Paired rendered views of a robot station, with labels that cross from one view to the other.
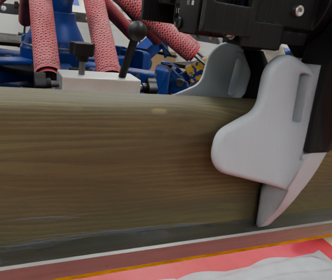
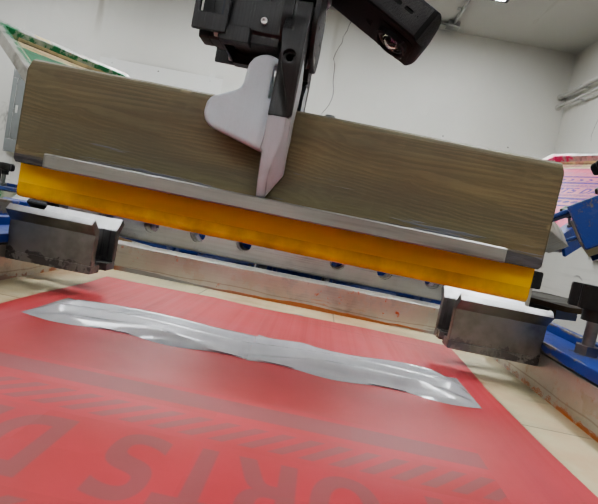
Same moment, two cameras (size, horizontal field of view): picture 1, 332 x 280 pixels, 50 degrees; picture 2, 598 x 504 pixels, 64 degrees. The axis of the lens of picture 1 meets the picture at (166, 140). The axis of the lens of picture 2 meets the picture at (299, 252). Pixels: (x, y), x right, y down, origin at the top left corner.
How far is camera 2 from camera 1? 0.29 m
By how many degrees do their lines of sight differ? 31
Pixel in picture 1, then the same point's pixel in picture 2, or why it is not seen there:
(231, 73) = not seen: hidden behind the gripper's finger
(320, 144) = (278, 109)
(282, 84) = (260, 71)
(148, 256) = (158, 184)
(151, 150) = (177, 116)
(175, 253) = (178, 188)
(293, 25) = (263, 31)
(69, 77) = not seen: hidden behind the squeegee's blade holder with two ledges
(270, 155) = (248, 120)
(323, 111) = (279, 84)
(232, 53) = not seen: hidden behind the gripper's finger
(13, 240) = (87, 156)
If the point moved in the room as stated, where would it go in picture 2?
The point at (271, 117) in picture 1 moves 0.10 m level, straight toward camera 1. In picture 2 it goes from (250, 93) to (100, 30)
